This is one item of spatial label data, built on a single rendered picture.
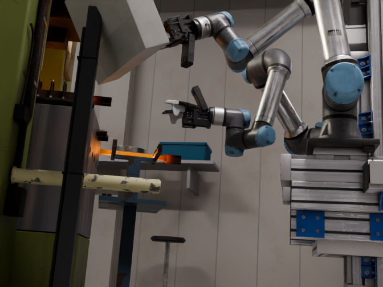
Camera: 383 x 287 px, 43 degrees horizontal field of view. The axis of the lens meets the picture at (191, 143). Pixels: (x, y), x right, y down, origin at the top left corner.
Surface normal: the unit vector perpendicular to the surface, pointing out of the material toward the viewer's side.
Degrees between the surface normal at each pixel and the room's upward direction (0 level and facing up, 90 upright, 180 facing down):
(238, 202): 90
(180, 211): 90
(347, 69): 97
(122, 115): 90
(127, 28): 120
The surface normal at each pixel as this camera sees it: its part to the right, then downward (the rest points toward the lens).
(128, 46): -0.77, 0.33
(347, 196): -0.19, -0.25
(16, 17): 0.11, -0.23
